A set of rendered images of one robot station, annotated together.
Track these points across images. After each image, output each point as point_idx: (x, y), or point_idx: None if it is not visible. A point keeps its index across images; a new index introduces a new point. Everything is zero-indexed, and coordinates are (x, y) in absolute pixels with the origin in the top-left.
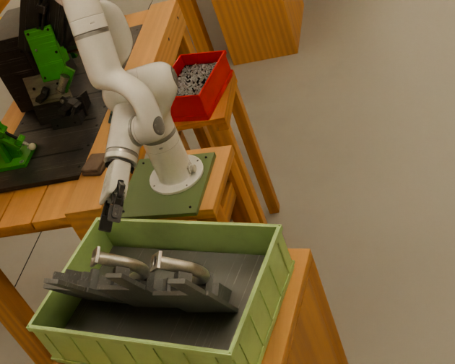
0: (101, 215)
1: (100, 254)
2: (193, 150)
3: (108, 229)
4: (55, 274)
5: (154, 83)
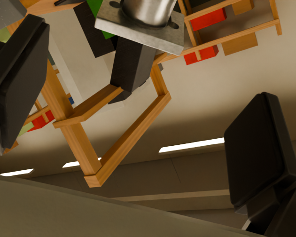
0: (4, 147)
1: (167, 20)
2: None
3: (45, 42)
4: None
5: None
